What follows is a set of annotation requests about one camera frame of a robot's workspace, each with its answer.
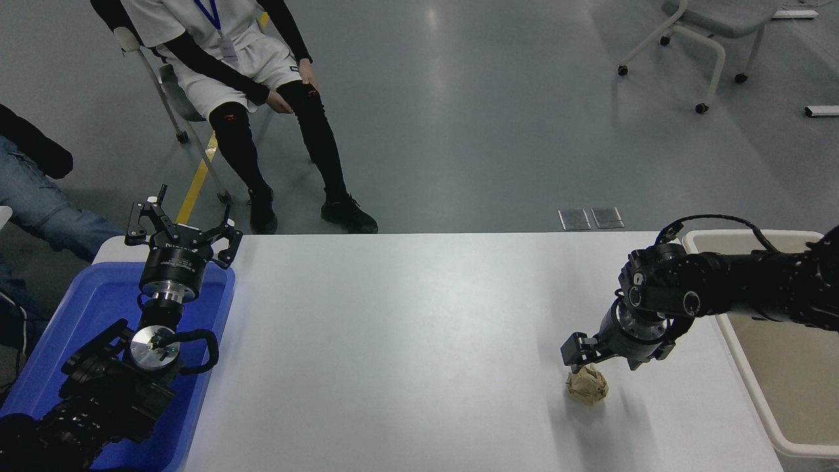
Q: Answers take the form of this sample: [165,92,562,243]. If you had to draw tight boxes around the seated person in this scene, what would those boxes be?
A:
[90,0,380,235]

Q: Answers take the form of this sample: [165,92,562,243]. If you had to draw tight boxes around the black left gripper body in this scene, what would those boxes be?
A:
[139,225,212,292]

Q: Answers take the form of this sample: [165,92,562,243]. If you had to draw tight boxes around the white-framed grey chair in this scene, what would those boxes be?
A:
[113,26,232,205]

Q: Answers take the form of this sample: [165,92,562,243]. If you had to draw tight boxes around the tan paper ball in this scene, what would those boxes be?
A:
[566,365,610,406]

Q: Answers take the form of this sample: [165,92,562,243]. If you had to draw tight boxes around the blue plastic tray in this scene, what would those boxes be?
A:
[0,261,237,472]

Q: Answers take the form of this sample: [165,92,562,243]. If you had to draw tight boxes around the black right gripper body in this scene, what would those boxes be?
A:
[596,305,671,368]

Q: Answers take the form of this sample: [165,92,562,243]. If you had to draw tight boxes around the grey chair with casters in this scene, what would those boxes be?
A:
[617,0,784,115]

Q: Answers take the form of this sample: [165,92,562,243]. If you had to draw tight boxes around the blue lanyard with badge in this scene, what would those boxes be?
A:
[193,0,237,64]

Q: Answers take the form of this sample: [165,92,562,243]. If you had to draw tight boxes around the large pale plastic bin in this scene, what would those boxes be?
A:
[682,229,839,472]

